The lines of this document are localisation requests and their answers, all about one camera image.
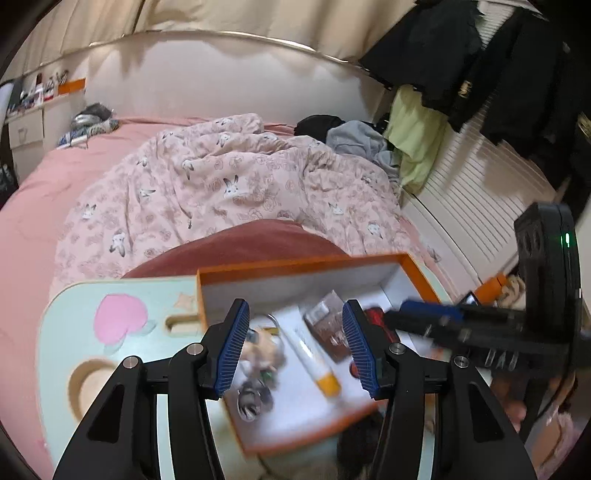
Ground yellow-green cloth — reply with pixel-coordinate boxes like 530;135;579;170
383;85;448;195

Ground black garment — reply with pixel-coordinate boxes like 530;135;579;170
295;115;347;139

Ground pink floral duvet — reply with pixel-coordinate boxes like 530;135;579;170
55;113;444;282

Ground dark cloth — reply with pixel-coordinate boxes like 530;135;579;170
337;413;384;480

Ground pink bed sheet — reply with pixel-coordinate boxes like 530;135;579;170
0;115;296;462

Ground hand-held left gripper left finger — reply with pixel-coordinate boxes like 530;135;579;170
53;298;251;480

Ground grey striped keychain charm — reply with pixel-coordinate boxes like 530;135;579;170
235;376;275;423

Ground white tube with orange cap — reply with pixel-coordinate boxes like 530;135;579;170
279;325;342;398

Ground grey garment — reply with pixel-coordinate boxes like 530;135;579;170
325;120;402;181

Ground small red box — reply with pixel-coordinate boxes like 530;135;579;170
362;305;391;333

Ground white padded headboard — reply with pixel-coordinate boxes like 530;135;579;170
83;32;393;134

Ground mint green bed tray table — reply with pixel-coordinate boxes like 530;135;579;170
39;268;446;480

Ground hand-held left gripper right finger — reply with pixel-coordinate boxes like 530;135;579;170
342;298;539;480

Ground blue and white clothes pile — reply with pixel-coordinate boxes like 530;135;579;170
58;104;121;148

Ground black hanging clothes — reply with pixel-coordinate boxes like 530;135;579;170
358;0;591;208

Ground beige plush keychain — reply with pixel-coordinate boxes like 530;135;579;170
242;314;287;370

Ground beige curtain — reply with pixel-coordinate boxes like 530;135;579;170
14;0;421;65

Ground orange cardboard box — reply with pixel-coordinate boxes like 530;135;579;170
196;253;455;457

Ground white nightstand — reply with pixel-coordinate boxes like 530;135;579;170
7;104;47;148

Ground orange cylinder object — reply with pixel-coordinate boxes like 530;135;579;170
478;272;509;301

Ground brown packet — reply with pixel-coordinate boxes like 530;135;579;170
302;291;356;363

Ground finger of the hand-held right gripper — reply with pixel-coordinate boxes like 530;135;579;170
398;299;525;328
384;310;527;370

